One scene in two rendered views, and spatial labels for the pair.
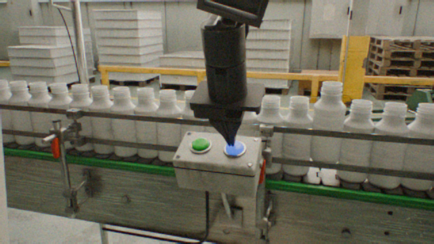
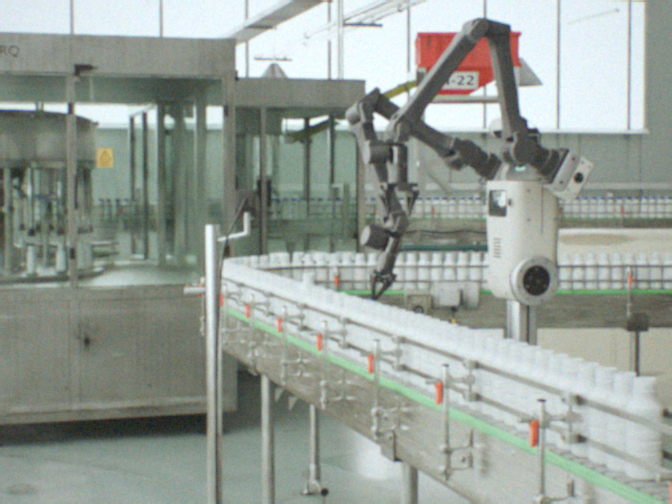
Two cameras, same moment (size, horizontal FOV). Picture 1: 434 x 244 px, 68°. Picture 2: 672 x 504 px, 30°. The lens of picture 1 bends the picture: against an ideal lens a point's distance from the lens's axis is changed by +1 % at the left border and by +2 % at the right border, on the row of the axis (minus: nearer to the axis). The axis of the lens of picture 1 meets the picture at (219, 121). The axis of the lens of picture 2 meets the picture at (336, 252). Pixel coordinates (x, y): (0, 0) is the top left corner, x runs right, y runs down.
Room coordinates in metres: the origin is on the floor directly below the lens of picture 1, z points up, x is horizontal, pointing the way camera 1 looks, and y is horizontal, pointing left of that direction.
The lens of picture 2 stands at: (2.66, 3.26, 1.48)
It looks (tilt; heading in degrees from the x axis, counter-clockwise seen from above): 3 degrees down; 238
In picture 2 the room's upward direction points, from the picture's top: straight up
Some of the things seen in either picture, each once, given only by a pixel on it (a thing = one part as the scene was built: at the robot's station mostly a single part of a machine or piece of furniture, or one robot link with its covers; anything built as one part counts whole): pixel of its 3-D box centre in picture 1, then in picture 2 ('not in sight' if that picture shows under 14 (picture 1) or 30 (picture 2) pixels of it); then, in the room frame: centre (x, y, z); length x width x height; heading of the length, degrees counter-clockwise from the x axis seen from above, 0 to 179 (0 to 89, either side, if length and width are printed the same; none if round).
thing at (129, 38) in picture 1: (131, 47); not in sight; (7.26, 1.94, 0.76); 1.25 x 1.03 x 1.52; 167
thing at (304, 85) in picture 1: (327, 83); not in sight; (6.17, -2.10, 0.16); 1.23 x 1.02 x 0.31; 163
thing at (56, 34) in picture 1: (59, 52); not in sight; (7.73, 3.80, 0.59); 1.25 x 1.03 x 1.17; 165
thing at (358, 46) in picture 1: (350, 72); not in sight; (4.90, -2.02, 0.55); 0.40 x 0.34 x 1.10; 75
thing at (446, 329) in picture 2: not in sight; (449, 361); (0.94, 0.98, 1.08); 0.06 x 0.06 x 0.17
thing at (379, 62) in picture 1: (403, 66); not in sight; (5.87, -3.35, 0.51); 1.26 x 1.08 x 1.02; 165
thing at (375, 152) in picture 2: not in sight; (385, 143); (0.63, 0.26, 1.60); 0.12 x 0.09 x 0.12; 165
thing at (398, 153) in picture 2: not in sight; (396, 155); (0.60, 0.27, 1.57); 0.07 x 0.06 x 0.07; 165
